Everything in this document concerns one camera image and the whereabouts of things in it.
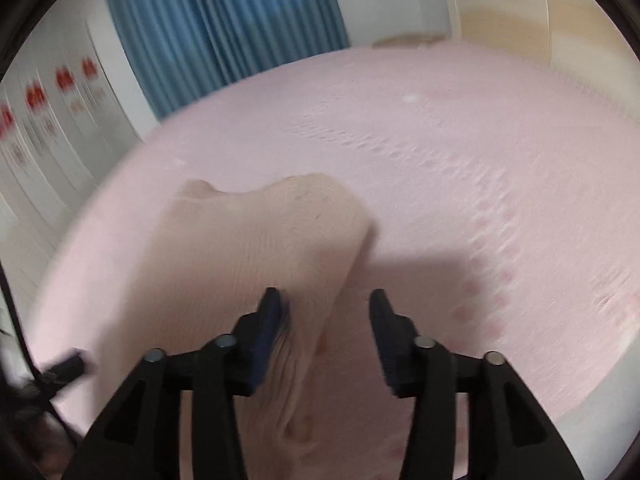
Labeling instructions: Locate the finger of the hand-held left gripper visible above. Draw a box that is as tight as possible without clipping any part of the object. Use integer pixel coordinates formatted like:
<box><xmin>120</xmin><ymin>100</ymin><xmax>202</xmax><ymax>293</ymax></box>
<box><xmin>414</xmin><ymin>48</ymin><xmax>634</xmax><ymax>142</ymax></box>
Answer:
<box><xmin>42</xmin><ymin>349</ymin><xmax>91</xmax><ymax>386</ymax></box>

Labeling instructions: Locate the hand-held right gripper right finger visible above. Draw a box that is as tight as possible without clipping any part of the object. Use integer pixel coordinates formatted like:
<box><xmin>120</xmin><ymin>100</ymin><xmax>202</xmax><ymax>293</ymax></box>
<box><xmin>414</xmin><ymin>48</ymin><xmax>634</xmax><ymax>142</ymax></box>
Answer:
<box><xmin>369</xmin><ymin>289</ymin><xmax>586</xmax><ymax>480</ymax></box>

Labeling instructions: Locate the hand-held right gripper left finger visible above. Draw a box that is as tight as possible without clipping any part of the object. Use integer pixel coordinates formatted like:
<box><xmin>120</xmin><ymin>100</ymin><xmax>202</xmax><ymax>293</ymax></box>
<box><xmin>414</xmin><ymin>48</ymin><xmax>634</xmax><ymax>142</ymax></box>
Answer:
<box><xmin>65</xmin><ymin>287</ymin><xmax>283</xmax><ymax>480</ymax></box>

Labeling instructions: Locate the beige knit garment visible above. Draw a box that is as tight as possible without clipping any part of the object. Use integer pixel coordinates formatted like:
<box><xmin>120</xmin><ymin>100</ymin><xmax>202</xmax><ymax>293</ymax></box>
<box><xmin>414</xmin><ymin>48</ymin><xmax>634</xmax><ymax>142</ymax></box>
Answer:
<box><xmin>95</xmin><ymin>172</ymin><xmax>373</xmax><ymax>480</ymax></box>

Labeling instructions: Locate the pink bed sheet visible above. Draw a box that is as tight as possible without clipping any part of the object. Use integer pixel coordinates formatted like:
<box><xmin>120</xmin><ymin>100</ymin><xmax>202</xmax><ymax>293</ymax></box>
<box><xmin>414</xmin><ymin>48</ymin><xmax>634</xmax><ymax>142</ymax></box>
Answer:
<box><xmin>27</xmin><ymin>42</ymin><xmax>640</xmax><ymax>480</ymax></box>

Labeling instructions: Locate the blue curtain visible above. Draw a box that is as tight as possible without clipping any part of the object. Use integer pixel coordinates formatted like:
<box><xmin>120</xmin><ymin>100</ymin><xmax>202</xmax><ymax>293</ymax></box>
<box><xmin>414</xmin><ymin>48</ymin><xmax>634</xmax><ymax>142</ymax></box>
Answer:
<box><xmin>100</xmin><ymin>0</ymin><xmax>351</xmax><ymax>121</ymax></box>

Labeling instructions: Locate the cream wooden headboard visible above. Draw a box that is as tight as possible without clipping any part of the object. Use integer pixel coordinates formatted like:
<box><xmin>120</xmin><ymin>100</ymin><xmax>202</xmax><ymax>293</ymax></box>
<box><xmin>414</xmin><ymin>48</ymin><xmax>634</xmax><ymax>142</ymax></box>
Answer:
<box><xmin>445</xmin><ymin>0</ymin><xmax>626</xmax><ymax>68</ymax></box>

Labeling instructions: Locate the white red flower wall poster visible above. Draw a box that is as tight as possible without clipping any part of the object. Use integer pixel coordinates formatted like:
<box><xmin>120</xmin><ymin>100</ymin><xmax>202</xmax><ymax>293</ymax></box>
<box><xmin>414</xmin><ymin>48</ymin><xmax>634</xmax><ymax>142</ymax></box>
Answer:
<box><xmin>20</xmin><ymin>77</ymin><xmax>66</xmax><ymax>186</ymax></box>
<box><xmin>0</xmin><ymin>100</ymin><xmax>26</xmax><ymax>201</ymax></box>
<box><xmin>50</xmin><ymin>62</ymin><xmax>93</xmax><ymax>161</ymax></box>
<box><xmin>77</xmin><ymin>55</ymin><xmax>118</xmax><ymax>131</ymax></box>

